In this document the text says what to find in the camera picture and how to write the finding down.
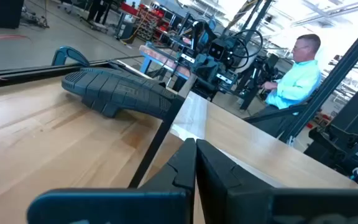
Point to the black table edge rail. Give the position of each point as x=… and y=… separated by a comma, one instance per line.
x=26, y=74

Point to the person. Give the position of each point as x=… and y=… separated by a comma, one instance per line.
x=96, y=11
x=297, y=84

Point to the dark grey ribbed slide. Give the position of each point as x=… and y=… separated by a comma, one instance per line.
x=120, y=93

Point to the red parts bin rack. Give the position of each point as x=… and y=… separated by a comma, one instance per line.
x=149, y=21

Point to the dark grey box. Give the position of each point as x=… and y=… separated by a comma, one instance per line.
x=125, y=31

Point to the blue workbench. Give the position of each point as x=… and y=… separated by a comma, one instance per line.
x=163, y=59

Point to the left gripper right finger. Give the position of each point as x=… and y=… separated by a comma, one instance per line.
x=228, y=199

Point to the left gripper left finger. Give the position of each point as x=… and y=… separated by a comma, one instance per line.
x=166, y=199

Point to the metal frame post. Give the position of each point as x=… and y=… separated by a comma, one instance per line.
x=331, y=81

